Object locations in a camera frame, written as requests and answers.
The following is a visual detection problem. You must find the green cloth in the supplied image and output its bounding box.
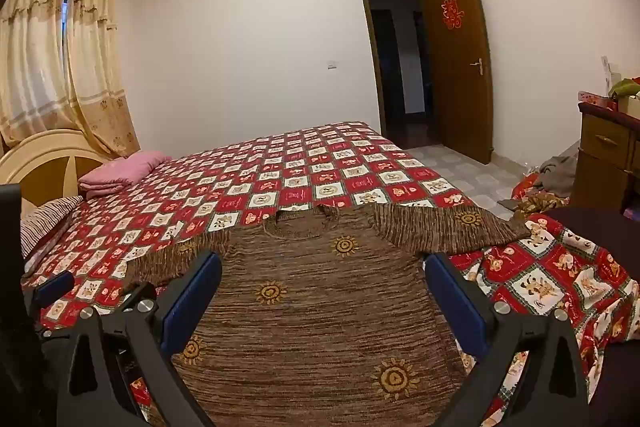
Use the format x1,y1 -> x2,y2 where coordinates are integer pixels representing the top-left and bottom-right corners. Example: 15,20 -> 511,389
608,77 -> 640,100

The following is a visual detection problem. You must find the beige wooden headboard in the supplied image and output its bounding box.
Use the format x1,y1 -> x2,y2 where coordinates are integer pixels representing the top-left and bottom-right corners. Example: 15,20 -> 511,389
0,130 -> 106,208

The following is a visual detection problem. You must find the clothes pile on floor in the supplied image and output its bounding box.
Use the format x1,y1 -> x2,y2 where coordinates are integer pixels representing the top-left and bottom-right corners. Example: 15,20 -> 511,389
510,172 -> 566,220

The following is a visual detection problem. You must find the red paper door decoration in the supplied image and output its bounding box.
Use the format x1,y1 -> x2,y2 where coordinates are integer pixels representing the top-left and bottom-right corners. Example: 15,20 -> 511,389
441,0 -> 466,29

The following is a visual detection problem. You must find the brown knitted sweater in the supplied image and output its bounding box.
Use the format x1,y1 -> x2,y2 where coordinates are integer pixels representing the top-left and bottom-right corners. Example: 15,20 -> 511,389
127,203 -> 531,427

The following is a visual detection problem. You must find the brown wooden door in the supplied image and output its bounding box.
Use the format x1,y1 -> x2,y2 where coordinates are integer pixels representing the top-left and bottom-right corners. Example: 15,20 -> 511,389
422,0 -> 496,165

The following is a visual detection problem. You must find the pink patterned flat box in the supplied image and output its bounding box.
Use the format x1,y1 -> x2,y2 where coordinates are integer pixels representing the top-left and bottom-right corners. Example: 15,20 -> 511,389
577,91 -> 621,110

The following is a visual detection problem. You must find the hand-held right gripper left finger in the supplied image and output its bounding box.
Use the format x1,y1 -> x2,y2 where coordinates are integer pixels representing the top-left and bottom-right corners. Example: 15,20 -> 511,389
55,251 -> 223,427

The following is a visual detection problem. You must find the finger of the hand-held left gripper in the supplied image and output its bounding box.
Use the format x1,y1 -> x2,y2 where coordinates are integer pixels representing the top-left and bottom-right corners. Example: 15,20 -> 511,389
22,271 -> 76,314
107,282 -> 158,313

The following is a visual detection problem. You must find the beige patterned curtain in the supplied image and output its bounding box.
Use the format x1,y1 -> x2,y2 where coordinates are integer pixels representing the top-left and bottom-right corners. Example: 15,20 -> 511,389
62,0 -> 141,158
0,0 -> 71,148

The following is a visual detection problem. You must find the white upright card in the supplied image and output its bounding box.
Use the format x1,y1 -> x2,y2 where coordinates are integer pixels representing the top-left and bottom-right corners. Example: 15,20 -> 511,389
601,56 -> 621,98

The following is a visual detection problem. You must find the dark wooden door frame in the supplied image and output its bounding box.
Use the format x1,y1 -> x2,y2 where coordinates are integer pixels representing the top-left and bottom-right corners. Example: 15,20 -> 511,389
357,0 -> 431,138

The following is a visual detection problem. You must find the brown wooden desk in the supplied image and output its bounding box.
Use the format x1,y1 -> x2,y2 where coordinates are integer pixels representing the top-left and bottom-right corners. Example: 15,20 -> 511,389
570,102 -> 640,212

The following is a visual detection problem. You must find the red checked printed bedspread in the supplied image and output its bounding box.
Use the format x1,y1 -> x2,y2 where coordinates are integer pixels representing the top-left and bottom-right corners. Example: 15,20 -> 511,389
20,122 -> 640,427

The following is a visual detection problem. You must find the pink folded blanket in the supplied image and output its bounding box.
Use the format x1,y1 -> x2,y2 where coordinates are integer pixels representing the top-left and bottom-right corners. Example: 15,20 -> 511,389
78,151 -> 173,200

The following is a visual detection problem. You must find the striped pillow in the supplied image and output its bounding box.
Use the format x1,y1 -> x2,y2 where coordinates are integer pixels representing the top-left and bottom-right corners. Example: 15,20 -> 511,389
20,195 -> 85,258

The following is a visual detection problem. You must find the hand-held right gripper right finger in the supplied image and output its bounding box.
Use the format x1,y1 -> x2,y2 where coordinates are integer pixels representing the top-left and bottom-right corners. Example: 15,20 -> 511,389
424,252 -> 592,427

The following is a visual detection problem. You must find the grey cloth pile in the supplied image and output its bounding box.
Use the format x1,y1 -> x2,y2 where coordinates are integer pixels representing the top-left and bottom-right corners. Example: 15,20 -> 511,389
537,154 -> 578,198

